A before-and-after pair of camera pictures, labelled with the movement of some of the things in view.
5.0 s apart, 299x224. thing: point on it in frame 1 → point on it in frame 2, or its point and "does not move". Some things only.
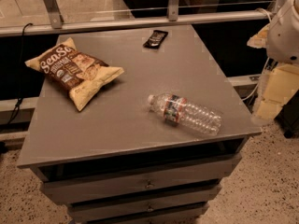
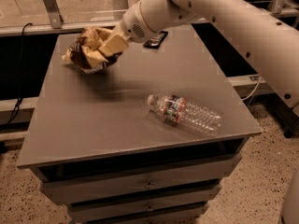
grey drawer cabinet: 118,161 does not move
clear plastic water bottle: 179,110 does not move
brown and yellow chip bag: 77,71 → 90,37
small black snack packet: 155,39 does not move
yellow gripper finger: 282,84 → 115,45
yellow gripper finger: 261,39 → 94,57
